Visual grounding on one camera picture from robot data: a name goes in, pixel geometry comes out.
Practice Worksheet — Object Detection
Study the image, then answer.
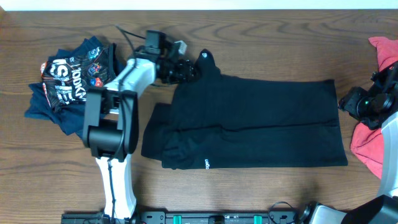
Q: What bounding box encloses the black graphic print shirt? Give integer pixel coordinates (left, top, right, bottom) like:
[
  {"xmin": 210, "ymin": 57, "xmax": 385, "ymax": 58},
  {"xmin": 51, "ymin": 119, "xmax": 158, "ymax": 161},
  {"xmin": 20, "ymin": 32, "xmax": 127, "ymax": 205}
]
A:
[{"xmin": 40, "ymin": 44, "xmax": 116, "ymax": 111}]

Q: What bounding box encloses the red cloth garment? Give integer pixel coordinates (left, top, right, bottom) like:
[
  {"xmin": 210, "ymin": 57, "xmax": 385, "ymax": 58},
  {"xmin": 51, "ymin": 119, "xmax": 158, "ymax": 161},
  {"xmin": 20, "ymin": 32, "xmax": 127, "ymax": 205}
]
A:
[{"xmin": 350, "ymin": 37, "xmax": 397, "ymax": 179}]

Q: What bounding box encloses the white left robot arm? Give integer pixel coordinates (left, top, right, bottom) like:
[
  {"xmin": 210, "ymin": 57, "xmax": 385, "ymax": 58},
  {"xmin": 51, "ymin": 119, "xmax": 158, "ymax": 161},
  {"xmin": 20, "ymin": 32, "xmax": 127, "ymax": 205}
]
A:
[{"xmin": 83, "ymin": 54, "xmax": 198, "ymax": 223}]

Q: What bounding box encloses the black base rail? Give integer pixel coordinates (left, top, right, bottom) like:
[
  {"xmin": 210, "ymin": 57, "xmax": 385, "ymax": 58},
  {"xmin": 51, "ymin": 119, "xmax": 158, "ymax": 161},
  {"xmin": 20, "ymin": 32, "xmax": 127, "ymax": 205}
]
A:
[{"xmin": 60, "ymin": 202, "xmax": 311, "ymax": 224}]

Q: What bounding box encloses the folded navy blue shirt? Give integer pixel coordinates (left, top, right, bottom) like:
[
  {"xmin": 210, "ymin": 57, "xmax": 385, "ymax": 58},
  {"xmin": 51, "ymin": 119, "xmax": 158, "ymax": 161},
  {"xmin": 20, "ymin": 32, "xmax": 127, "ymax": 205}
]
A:
[{"xmin": 24, "ymin": 36, "xmax": 124, "ymax": 138}]

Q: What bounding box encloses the plain black t-shirt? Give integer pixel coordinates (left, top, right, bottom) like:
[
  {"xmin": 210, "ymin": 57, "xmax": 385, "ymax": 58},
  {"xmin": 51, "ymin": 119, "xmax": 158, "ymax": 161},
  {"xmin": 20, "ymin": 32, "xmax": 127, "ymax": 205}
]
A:
[{"xmin": 141, "ymin": 50, "xmax": 348, "ymax": 170}]

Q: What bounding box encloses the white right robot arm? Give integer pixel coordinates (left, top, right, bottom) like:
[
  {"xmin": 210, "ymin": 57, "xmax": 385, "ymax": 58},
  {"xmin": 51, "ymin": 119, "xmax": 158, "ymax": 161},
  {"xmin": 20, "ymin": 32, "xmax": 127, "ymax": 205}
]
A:
[{"xmin": 302, "ymin": 85, "xmax": 397, "ymax": 224}]

